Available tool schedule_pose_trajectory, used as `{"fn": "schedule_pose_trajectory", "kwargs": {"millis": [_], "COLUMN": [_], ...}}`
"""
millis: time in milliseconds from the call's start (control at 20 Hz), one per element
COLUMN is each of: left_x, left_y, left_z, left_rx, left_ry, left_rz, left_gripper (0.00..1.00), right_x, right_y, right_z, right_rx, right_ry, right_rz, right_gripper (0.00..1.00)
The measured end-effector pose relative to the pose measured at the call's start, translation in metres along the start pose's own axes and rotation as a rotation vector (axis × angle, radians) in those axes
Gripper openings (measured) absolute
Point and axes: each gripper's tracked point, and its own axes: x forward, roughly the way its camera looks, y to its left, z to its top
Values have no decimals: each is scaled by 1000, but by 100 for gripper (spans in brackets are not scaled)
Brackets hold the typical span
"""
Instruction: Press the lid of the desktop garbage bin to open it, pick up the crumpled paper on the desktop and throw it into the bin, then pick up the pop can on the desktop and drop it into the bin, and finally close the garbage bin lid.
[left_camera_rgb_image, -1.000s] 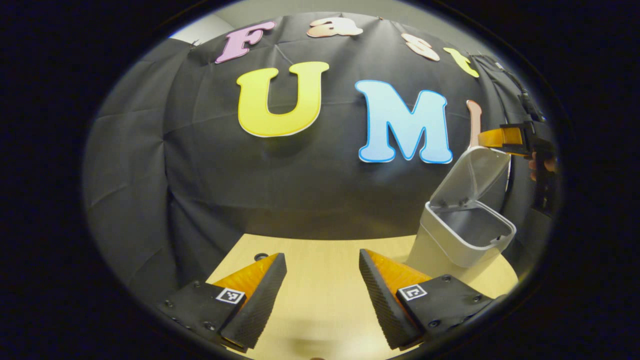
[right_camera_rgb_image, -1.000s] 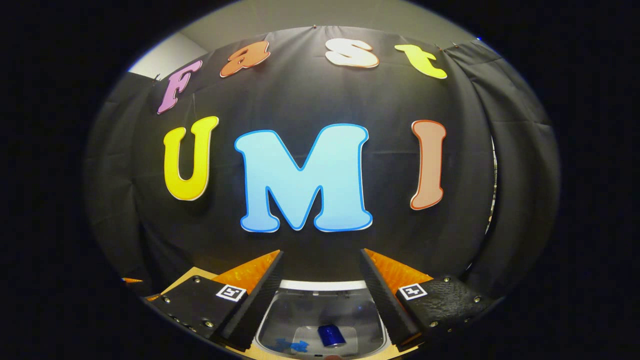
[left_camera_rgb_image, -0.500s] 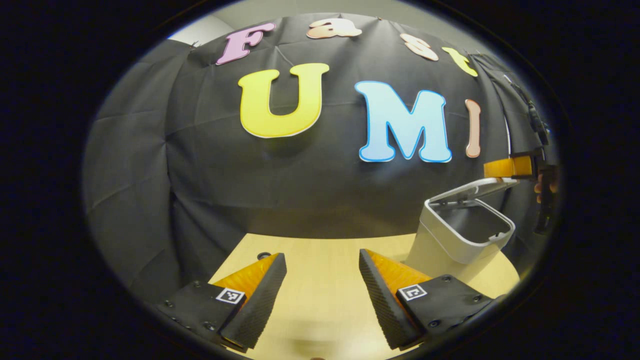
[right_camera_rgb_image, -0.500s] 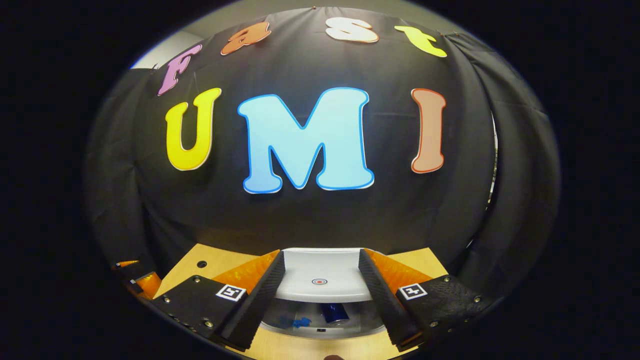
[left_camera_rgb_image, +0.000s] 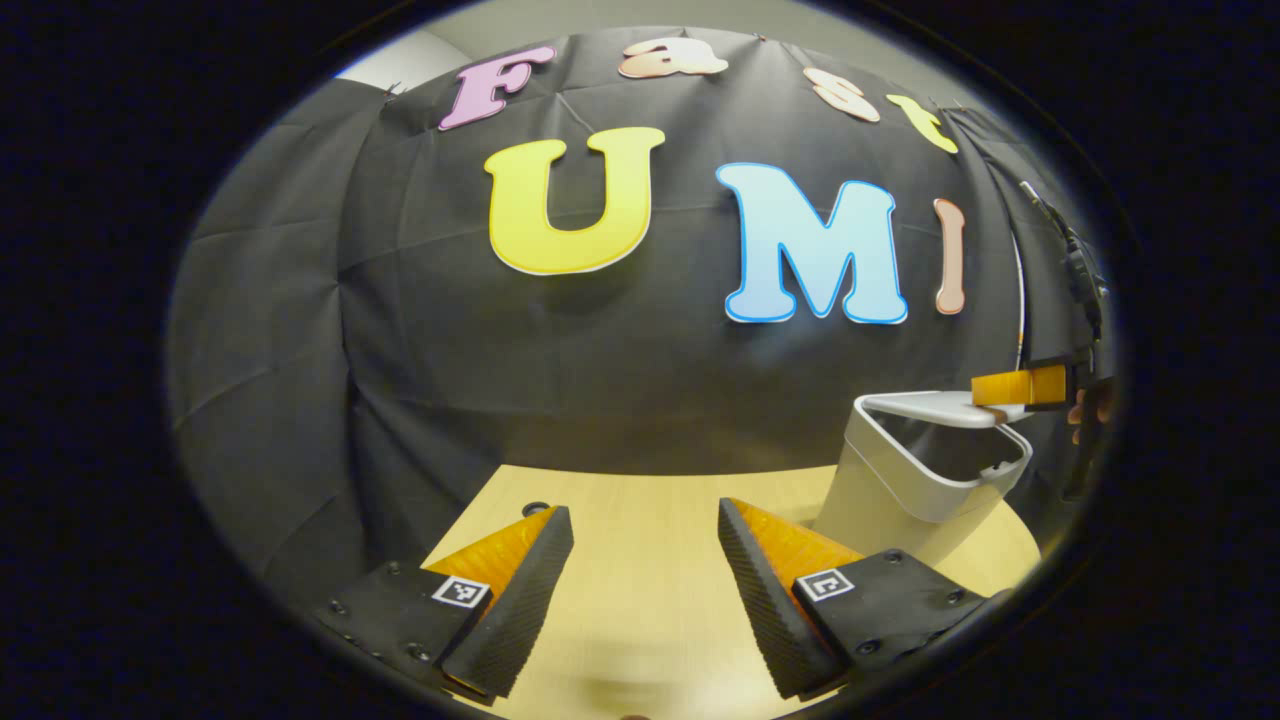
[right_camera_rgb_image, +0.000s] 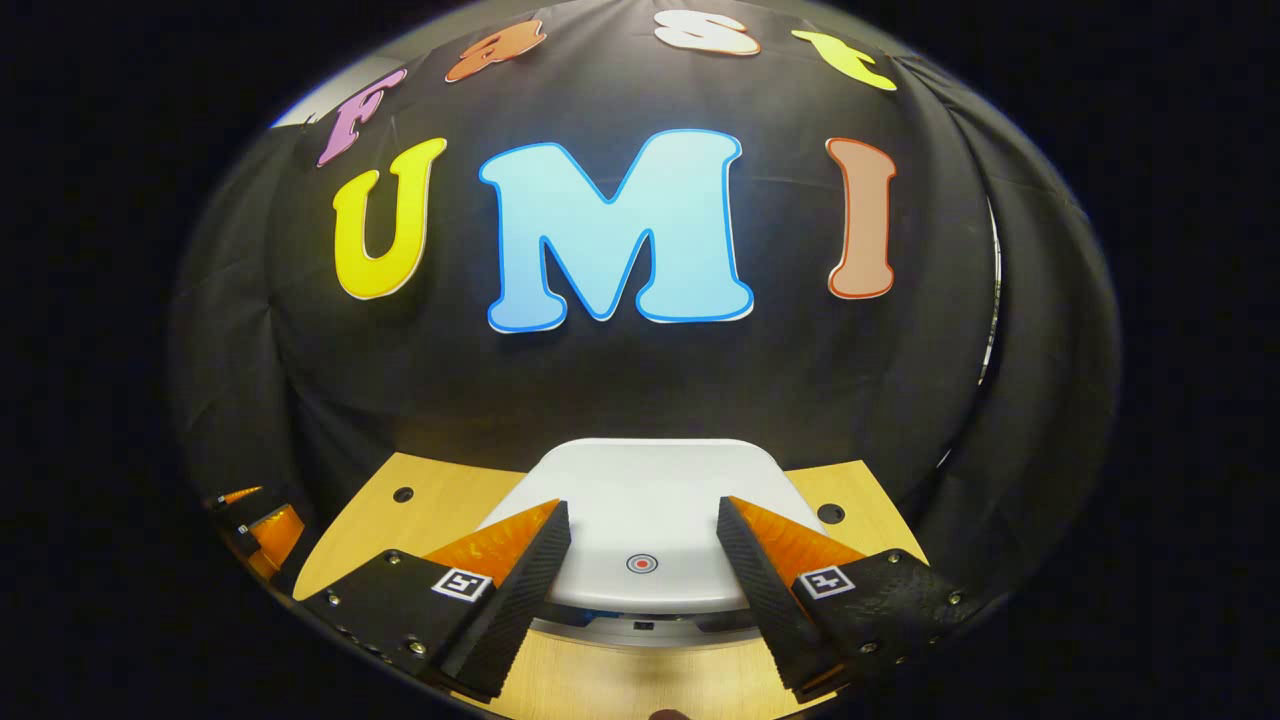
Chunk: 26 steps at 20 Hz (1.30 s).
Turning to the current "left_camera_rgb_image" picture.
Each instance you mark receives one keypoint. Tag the black backdrop cloth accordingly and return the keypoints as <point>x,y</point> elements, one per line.
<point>620,380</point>

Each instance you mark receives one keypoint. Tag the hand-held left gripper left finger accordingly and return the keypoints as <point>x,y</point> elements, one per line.
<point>520,605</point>

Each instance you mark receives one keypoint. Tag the wooden desktop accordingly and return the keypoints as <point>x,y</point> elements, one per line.
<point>640,580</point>

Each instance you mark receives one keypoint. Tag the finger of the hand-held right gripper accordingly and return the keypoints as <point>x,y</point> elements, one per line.
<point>1015,386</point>

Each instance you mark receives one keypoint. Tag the black desk grommet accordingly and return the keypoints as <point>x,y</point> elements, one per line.
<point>535,508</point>

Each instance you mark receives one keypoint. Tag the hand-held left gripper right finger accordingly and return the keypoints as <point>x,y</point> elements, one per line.
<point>760,605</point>

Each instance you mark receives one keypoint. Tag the white desktop garbage bin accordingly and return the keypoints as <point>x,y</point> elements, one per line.
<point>870,500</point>

